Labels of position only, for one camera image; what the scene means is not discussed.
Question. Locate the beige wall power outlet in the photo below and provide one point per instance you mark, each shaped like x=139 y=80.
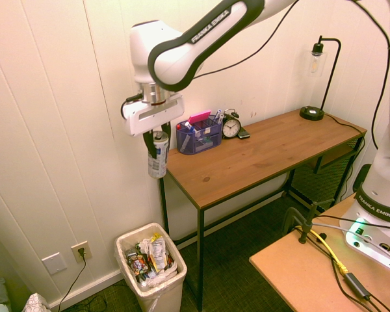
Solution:
x=81 y=252

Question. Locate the pink sticky note pad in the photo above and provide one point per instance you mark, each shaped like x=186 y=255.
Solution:
x=200 y=116

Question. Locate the black table clamp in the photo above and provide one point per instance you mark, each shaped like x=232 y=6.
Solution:
x=307 y=224

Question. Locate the black desk lamp glass shade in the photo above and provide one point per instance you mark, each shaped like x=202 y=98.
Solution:
x=313 y=113

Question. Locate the wooden table with black frame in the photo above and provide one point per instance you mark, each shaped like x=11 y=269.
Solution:
x=263 y=152

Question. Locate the light wooden robot mounting table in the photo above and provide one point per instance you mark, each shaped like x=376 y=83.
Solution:
x=299 y=279

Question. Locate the white blank wall plate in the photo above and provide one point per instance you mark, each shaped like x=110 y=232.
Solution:
x=54 y=264

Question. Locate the blue mesh desk organizer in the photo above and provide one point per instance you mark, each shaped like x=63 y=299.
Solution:
x=188 y=144

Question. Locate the black keypad mobile phone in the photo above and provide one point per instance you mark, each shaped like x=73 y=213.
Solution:
x=243 y=134

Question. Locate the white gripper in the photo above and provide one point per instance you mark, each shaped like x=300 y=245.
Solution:
x=152 y=115

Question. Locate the white printed drink can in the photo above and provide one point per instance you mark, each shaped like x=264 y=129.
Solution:
x=158 y=162

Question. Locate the patterned tissue box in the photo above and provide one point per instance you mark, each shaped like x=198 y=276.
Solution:
x=35 y=304

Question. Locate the yellow white snack wrapper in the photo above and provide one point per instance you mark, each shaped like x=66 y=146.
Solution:
x=157 y=253

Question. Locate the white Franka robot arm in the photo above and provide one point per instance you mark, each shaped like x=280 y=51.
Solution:
x=182 y=55

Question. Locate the green card in organizer drawer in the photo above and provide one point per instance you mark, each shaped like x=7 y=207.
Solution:
x=208 y=139

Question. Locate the black twin-bell alarm clock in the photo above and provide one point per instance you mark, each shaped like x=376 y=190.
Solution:
x=231 y=127

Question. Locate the beige plastic trash bin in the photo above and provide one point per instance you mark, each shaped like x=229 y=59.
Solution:
x=169 y=289

